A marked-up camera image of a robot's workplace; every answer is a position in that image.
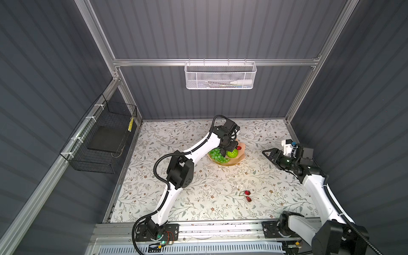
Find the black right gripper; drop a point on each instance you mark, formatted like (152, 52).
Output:
(275, 151)

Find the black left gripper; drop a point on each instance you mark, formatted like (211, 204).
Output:
(231, 148)

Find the green bumpy fake fruit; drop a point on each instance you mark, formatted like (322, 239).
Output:
(233, 154)

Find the green fake grape bunch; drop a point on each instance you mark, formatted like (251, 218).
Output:
(217, 156)

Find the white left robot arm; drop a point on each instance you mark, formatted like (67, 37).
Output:
(180, 172)

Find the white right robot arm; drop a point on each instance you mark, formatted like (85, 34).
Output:
(338, 234)

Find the pink scalloped fruit bowl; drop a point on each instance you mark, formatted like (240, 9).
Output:
(234, 161)

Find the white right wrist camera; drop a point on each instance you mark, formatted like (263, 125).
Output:
(289, 148)

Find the white wire mesh basket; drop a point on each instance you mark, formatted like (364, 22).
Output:
(220, 75)

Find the black wire basket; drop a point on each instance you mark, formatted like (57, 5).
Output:
(103, 140)

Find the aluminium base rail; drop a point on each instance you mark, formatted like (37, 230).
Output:
(197, 231)

